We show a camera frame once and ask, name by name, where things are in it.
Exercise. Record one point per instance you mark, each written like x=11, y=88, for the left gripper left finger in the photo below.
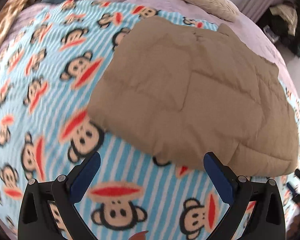
x=36, y=219

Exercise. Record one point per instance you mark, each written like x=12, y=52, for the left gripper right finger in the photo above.
x=267, y=220

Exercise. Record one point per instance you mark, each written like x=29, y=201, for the tan puffer jacket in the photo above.
x=177, y=92

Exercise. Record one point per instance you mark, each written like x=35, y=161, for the dark clothes pile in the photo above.
x=283, y=19

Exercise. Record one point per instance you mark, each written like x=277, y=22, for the monkey print blue blanket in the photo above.
x=47, y=76

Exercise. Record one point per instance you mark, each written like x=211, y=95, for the lilac bed sheet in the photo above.
x=245, y=29

